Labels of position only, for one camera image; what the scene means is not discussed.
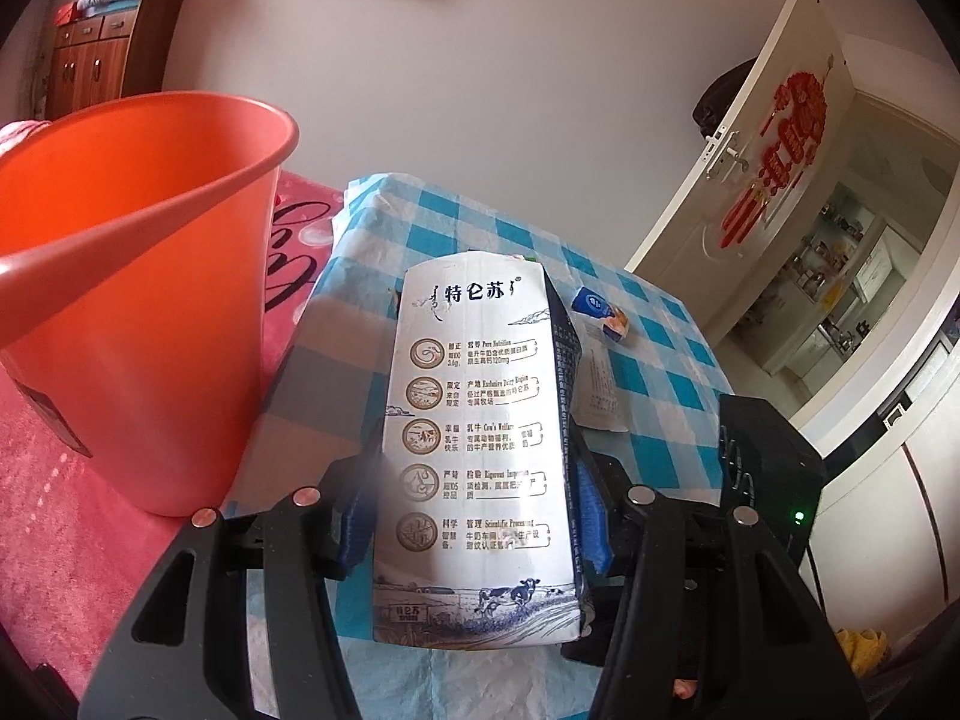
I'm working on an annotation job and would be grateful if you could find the black bag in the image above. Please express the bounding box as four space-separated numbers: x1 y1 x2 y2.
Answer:
691 58 758 140

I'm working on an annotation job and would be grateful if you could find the metal door handle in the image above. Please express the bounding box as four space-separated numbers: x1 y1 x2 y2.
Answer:
705 131 751 181

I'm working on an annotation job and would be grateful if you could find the pink printed blanket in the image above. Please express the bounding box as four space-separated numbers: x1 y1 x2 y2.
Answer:
0 120 346 720

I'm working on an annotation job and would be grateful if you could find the small blue and white packet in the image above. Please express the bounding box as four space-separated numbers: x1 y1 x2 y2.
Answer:
570 285 631 342

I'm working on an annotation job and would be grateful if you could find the white paper wrapper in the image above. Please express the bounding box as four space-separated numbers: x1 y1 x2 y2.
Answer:
574 334 629 432

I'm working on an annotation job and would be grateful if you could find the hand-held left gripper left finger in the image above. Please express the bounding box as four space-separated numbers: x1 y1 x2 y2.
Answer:
90 454 383 720

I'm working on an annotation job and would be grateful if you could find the brown wooden cabinet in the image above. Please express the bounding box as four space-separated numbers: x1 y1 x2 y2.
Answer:
41 0 185 121

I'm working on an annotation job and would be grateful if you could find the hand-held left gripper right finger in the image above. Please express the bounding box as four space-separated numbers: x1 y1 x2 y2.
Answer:
566 420 860 720

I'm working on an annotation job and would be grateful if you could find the red knot door decoration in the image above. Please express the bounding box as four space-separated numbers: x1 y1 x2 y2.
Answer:
720 64 830 248

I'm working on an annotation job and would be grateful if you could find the blue checkered tablecloth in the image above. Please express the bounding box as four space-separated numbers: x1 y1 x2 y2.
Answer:
225 172 743 720

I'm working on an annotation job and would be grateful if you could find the orange plastic bucket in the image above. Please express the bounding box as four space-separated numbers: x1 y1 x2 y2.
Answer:
0 92 301 518

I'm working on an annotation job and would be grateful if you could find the white and blue milk carton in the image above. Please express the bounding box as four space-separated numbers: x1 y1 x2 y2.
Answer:
371 255 597 650

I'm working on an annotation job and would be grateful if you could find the white door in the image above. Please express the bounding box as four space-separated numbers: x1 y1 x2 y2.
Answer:
622 0 860 331

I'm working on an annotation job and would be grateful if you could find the yellow cloth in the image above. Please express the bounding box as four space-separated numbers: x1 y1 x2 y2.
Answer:
832 626 890 680

